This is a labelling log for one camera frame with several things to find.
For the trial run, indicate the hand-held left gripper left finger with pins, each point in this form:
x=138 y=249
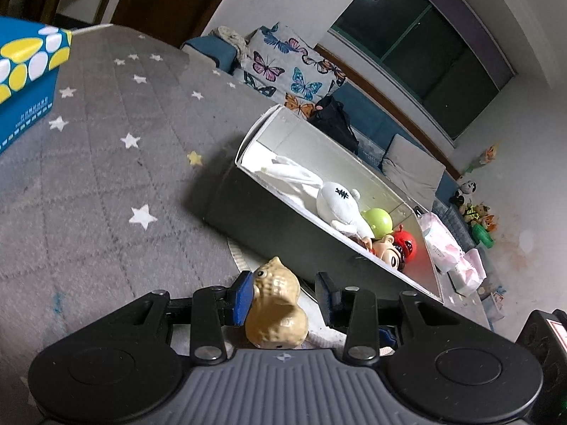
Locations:
x=241 y=296

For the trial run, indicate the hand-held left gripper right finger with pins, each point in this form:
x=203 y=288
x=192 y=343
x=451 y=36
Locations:
x=325 y=296

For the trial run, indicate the beige peanut toy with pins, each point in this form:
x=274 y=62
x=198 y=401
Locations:
x=274 y=301

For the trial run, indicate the cartoon boy figurine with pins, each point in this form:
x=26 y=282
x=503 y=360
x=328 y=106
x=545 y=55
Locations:
x=383 y=248

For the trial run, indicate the grey cardboard box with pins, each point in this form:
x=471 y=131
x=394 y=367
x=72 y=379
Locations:
x=265 y=217

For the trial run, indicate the green round plastic toy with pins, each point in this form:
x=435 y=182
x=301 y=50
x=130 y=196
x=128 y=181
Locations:
x=376 y=220

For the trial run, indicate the white plush rabbit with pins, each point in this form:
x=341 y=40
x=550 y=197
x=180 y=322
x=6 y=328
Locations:
x=336 y=203

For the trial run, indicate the red round plastic toy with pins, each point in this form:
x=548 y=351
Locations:
x=408 y=248

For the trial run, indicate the pink white tissue pack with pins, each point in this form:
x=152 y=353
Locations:
x=469 y=272
x=438 y=241

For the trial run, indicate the pile of small plush toys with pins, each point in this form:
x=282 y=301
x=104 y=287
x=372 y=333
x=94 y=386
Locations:
x=478 y=217

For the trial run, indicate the grey cushion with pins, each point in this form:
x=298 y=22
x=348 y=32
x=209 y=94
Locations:
x=412 y=168

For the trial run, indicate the grey star print tablecloth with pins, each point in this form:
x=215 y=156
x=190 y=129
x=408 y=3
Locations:
x=110 y=177

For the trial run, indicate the black bag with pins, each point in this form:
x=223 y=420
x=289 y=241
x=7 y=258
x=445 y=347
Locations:
x=336 y=119

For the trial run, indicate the butterfly print pillow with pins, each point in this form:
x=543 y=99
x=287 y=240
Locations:
x=288 y=66

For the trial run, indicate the beige crumpled cloth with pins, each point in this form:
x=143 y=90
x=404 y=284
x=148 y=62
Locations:
x=230 y=40

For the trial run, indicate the dark window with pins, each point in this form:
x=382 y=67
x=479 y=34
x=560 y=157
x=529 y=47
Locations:
x=421 y=48

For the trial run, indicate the blue yellow dotted tissue box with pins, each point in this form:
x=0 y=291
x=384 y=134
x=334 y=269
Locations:
x=26 y=97

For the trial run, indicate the brown wooden door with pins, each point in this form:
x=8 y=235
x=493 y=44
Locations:
x=168 y=0

